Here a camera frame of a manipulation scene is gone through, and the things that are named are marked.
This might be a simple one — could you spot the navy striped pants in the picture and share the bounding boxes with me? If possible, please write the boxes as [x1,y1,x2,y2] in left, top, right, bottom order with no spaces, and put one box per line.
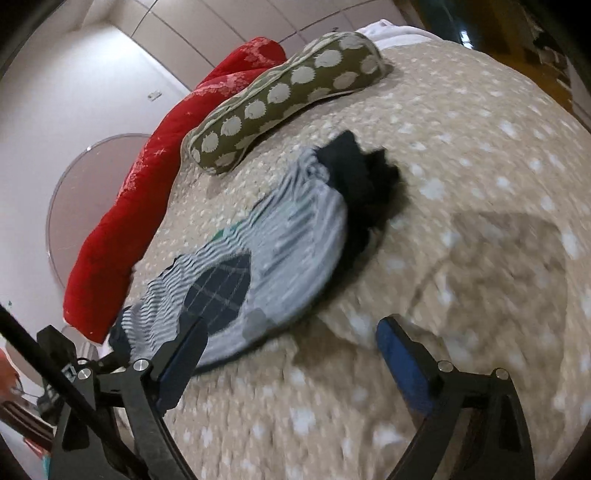
[108,131,401,369]

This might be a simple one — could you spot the red plush blanket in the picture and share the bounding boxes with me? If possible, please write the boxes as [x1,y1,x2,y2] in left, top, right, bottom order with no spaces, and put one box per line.
[63,37,287,344]

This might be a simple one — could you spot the beige spotted quilt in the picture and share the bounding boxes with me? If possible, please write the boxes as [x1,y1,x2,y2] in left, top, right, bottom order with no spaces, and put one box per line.
[130,40,590,479]

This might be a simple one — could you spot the olive hedgehog print pillow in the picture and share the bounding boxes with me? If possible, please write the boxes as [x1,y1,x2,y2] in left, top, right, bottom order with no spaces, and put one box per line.
[180,32,390,175]

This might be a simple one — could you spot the white bed sheet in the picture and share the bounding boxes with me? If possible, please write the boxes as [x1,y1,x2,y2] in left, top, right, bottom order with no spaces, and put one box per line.
[356,19,440,50]

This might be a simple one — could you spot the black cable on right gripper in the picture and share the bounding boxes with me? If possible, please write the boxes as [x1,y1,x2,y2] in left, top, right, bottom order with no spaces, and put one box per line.
[0,303,153,480]

